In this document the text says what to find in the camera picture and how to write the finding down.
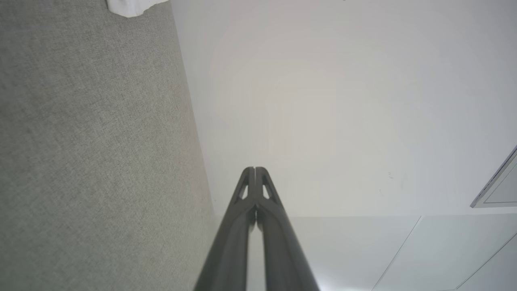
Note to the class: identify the red and white towel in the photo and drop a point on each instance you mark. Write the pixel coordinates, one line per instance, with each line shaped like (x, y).
(129, 6)

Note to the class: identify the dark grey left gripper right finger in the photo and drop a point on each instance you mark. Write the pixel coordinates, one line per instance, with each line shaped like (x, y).
(286, 258)

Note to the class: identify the grey fabric sofa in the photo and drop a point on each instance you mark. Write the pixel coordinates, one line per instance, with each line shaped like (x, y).
(80, 141)

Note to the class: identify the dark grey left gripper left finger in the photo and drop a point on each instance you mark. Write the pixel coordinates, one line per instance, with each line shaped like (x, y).
(226, 250)

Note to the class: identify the dark framed panel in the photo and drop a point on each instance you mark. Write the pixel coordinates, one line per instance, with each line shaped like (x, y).
(503, 190)

